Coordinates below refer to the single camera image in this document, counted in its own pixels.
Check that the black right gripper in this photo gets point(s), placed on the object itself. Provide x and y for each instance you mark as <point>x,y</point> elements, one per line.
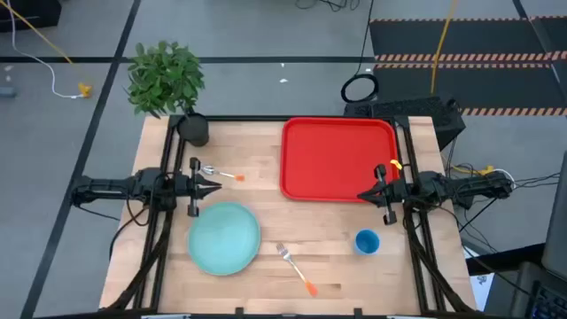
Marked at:
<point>389,212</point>

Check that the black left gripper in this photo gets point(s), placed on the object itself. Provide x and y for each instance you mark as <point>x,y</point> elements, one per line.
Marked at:
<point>193,206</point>

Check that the blue plastic cup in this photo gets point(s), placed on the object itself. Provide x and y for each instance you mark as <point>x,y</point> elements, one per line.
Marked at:
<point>367,242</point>

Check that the teal round plate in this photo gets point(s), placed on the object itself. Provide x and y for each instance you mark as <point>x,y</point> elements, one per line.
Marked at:
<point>223,239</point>

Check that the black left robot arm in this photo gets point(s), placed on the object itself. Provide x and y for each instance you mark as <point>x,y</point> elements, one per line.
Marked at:
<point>111,186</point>

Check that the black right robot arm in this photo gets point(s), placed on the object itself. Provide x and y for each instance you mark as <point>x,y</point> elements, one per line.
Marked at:
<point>465,186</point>

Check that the red plastic tray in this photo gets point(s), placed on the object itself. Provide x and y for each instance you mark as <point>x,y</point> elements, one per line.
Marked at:
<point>332,159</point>

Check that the black plant pot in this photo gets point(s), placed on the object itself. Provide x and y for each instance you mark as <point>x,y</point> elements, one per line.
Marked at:
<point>193,130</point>

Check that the green leafy plant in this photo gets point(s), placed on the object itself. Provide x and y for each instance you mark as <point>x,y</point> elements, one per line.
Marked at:
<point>164,80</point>

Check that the black side desk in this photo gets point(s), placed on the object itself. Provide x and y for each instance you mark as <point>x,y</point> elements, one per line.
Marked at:
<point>500,261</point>

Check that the white paper sheet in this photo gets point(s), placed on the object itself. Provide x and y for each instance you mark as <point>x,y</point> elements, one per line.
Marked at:
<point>480,290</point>

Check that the black hazard-striped floor mat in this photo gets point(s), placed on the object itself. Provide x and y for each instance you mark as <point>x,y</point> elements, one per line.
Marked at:
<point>407,37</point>

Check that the black keyboard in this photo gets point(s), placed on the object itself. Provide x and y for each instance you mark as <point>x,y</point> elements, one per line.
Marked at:
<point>551,305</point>

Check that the small grey object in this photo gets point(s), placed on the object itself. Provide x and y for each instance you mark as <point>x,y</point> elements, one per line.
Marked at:
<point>6,91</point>

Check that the black case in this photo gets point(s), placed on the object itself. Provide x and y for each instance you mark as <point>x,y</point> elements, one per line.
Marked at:
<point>26,13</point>

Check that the black aluminium table frame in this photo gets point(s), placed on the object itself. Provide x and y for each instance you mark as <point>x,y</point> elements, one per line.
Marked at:
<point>248,118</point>

